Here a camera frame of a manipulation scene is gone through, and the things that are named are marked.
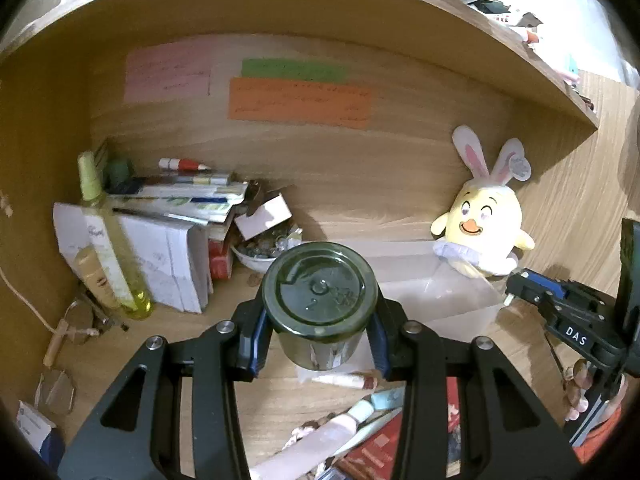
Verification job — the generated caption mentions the small white red bottle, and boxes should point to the small white red bottle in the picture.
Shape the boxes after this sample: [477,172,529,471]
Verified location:
[311,373,378,390]

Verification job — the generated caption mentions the dark green glass jar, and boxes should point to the dark green glass jar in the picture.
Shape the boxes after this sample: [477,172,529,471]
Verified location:
[260,242,381,372]

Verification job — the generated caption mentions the right hand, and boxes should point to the right hand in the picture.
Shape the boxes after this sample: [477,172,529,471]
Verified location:
[564,359,592,422]

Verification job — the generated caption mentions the round eyeglasses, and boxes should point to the round eyeglasses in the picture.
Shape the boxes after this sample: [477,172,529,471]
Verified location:
[35,296,100,417]

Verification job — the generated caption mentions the clear plastic storage bin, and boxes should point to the clear plastic storage bin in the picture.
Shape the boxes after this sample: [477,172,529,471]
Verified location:
[299,238,504,386]

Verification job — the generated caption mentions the yellow chick plush toy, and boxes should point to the yellow chick plush toy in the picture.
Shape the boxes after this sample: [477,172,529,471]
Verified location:
[431,125,535,278]

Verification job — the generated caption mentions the beige cream tube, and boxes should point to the beige cream tube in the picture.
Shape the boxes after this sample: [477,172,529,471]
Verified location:
[75,246,120,310]

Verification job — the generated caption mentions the stack of books and papers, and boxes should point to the stack of books and papers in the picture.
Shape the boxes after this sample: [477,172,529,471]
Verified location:
[52,169,250,314]

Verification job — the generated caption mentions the white bowl of coins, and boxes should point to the white bowl of coins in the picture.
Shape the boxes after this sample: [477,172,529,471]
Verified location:
[231,224,303,274]

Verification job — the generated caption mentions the small white pink box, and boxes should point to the small white pink box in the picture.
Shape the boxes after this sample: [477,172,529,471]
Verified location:
[234,193,293,240]

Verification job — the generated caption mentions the red white glue tube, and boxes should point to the red white glue tube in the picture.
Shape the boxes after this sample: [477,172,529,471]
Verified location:
[157,157,212,172]

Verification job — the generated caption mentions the pink sticky note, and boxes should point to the pink sticky note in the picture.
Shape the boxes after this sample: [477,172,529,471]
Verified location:
[122,36,214,104]

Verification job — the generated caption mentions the orange sticky note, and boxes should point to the orange sticky note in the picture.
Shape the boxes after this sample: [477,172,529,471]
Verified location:
[228,77,373,129]

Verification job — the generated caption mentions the green sticky note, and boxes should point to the green sticky note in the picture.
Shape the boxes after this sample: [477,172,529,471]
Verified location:
[241,58,348,84]

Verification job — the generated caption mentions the wooden shelf board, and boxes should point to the wooden shelf board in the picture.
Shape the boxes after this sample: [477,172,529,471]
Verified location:
[1,0,599,129]

